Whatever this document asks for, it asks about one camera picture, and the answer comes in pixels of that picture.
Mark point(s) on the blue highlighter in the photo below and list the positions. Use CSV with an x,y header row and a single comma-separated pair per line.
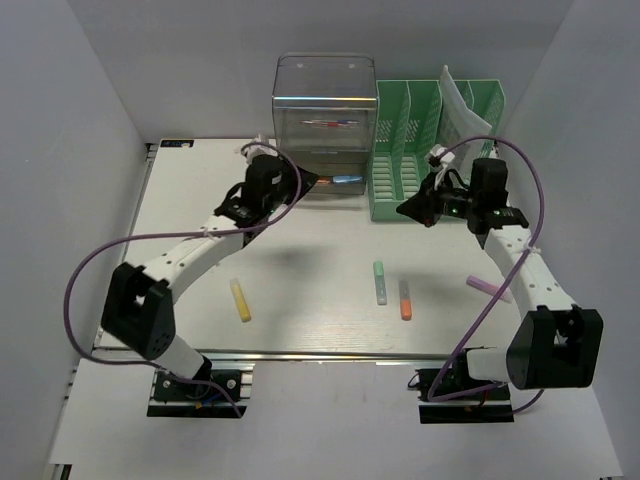
x,y
347,179

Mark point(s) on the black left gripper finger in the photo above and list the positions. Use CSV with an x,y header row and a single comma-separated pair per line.
x,y
287,162
308,181

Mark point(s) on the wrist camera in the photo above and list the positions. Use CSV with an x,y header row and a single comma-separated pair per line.
x,y
259,145
439,158

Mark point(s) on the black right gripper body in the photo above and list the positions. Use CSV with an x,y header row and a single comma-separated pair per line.
x,y
455,203

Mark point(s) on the orange grey highlighter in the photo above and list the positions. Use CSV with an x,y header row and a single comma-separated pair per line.
x,y
405,300

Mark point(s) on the yellow highlighter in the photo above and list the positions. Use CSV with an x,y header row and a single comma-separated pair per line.
x,y
240,300

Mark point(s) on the black label sticker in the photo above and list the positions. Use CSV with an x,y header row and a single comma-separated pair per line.
x,y
176,143

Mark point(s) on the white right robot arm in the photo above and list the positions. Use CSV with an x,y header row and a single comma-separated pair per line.
x,y
557,342

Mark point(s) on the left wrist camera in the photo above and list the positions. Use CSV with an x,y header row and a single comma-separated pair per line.
x,y
259,145

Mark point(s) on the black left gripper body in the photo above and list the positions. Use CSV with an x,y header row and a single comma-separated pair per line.
x,y
287,190

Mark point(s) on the mesh document pouch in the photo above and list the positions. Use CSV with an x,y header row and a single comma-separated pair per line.
x,y
458,121

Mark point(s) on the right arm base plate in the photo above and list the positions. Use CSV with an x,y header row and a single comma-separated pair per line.
x,y
485,407

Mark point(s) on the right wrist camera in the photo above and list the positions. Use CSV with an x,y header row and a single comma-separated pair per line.
x,y
439,158

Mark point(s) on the green cap highlighter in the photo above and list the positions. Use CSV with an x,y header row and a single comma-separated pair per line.
x,y
380,283

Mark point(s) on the pink highlighter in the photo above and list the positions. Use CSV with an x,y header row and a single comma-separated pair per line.
x,y
488,288

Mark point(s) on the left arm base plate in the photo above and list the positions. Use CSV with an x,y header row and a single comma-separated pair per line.
x,y
169,398

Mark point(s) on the clear drawer storage box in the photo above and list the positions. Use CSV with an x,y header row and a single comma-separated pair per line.
x,y
324,110

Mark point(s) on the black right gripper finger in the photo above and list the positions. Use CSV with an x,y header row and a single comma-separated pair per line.
x,y
427,188
417,209

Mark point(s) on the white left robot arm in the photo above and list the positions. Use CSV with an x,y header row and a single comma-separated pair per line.
x,y
139,307

